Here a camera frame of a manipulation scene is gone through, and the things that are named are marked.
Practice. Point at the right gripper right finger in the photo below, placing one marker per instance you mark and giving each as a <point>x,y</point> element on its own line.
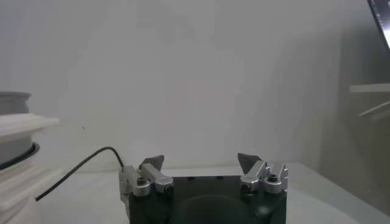
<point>254,175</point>

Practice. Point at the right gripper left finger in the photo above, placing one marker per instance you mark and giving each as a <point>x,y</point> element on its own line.
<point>155,178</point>

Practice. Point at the white electric pot base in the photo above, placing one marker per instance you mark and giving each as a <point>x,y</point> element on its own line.
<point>18,198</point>

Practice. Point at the white side table with laptop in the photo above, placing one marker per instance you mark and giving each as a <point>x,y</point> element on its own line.
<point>371,88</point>

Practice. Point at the open black laptop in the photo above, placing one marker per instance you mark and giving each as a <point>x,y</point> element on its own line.
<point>384,21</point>

